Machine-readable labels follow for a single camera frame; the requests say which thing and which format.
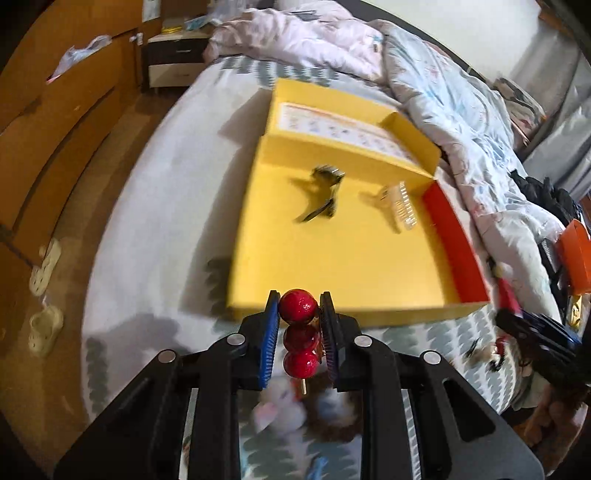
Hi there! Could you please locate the white plastic bag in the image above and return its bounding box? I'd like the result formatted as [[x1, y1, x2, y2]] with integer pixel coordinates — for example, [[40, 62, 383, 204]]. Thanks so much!
[[46, 35, 112, 84]]

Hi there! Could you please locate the cream foam slipper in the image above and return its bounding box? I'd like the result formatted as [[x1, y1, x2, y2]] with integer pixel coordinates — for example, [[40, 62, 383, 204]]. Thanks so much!
[[28, 305, 64, 358], [29, 238, 62, 298]]

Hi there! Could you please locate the dark bedside table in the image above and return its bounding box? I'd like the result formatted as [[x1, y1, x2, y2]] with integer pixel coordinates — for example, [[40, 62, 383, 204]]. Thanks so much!
[[142, 31, 209, 90]]

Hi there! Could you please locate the yellow cardboard box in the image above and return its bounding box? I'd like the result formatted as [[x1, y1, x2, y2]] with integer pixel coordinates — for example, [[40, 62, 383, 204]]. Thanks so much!
[[228, 79, 490, 327]]

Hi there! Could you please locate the red ball hair clip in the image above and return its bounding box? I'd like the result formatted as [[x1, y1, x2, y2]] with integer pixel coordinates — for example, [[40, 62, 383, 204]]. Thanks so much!
[[279, 289, 322, 399]]

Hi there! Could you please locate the black clothing pile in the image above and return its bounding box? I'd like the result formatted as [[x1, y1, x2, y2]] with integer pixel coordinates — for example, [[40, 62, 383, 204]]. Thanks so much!
[[509, 170, 582, 227]]

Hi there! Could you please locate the lower cream foam slipper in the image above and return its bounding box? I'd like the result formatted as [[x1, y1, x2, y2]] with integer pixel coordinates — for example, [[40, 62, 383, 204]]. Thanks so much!
[[28, 305, 64, 358]]

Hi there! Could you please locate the upper cream foam slipper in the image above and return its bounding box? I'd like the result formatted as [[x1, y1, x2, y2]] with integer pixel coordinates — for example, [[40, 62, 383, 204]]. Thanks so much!
[[29, 238, 62, 298]]

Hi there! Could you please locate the orange box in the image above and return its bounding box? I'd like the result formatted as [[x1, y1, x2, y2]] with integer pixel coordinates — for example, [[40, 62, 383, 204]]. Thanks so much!
[[557, 219, 591, 295]]

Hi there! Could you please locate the person right hand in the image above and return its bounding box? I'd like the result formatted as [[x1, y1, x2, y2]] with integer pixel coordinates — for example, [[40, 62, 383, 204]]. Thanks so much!
[[521, 385, 588, 476]]

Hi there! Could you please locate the leaf patterned bed sheet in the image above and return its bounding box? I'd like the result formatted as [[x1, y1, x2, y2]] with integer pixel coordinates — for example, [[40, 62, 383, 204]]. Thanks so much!
[[80, 54, 546, 480]]

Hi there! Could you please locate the black leather wristwatch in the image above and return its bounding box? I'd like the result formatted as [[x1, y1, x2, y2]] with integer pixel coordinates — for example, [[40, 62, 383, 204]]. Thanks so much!
[[294, 164, 346, 223]]

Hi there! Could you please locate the white plush bunny clip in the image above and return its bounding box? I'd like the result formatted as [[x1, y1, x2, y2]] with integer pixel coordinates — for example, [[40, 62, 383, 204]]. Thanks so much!
[[252, 376, 307, 435]]

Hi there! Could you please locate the wooden wardrobe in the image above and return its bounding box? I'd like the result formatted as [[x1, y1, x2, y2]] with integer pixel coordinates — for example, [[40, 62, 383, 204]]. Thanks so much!
[[1, 1, 144, 352]]

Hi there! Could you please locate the light floral duvet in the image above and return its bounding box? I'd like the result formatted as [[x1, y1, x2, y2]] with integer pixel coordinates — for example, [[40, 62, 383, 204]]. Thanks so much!
[[379, 22, 564, 321]]

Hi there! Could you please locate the clear claw hair clip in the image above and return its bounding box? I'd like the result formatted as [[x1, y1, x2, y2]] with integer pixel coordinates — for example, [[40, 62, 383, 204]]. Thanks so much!
[[380, 181, 417, 232]]

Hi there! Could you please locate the pink crumpled blanket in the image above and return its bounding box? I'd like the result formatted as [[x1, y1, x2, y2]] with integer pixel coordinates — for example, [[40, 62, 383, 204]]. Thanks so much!
[[204, 1, 386, 84]]

